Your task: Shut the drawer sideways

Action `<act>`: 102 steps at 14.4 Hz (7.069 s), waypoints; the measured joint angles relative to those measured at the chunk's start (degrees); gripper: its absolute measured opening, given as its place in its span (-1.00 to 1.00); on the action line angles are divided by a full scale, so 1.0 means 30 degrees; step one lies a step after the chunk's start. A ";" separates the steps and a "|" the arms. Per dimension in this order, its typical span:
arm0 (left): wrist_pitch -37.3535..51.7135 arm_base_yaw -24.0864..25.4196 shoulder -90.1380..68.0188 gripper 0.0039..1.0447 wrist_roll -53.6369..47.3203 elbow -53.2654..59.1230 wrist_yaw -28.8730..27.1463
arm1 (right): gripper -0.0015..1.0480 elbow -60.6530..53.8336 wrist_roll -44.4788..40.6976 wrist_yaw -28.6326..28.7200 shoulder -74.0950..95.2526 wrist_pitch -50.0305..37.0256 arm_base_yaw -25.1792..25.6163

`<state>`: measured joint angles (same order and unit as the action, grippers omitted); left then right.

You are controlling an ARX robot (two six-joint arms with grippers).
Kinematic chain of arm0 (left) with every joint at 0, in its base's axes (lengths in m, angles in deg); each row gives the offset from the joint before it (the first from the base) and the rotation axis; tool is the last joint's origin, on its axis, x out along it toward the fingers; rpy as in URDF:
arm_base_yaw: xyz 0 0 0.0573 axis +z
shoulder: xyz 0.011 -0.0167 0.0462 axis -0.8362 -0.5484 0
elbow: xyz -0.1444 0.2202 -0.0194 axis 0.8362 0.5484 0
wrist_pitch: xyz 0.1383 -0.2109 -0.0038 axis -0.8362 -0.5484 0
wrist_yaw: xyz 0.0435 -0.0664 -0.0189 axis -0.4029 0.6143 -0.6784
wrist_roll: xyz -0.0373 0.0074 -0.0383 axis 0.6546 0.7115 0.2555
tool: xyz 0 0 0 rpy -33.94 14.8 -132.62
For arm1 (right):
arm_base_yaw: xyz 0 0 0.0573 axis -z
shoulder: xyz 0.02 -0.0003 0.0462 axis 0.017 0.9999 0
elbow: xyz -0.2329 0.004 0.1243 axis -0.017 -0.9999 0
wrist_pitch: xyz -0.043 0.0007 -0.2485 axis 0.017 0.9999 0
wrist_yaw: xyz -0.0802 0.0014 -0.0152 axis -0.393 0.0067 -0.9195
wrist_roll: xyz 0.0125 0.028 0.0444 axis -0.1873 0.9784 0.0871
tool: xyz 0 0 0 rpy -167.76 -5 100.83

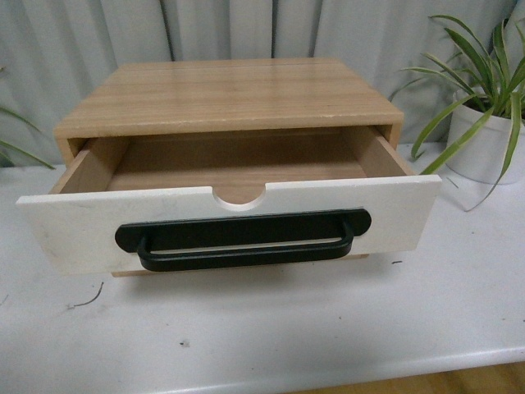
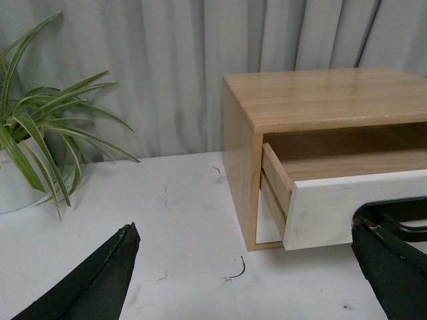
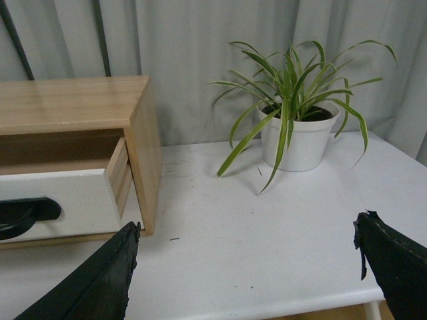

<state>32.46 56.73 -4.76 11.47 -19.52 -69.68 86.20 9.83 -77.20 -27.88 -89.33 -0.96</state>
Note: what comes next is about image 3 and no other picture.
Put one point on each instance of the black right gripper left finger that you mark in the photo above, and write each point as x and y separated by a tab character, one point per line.
98	288

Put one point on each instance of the green spider plant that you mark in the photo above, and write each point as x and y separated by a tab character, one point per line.
291	90

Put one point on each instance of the white table leg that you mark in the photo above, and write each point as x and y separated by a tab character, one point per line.
372	310

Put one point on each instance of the white drawer with wooden sides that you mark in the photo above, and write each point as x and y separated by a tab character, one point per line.
89	176

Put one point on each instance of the black drawer handle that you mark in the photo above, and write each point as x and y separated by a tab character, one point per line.
19	215

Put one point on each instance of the wooden drawer cabinet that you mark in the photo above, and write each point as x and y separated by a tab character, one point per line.
100	106

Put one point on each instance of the white plant pot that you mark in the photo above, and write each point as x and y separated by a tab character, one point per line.
308	141

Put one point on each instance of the grey curtain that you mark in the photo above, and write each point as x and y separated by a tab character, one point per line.
185	45

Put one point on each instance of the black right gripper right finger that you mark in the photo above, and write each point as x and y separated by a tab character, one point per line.
397	262

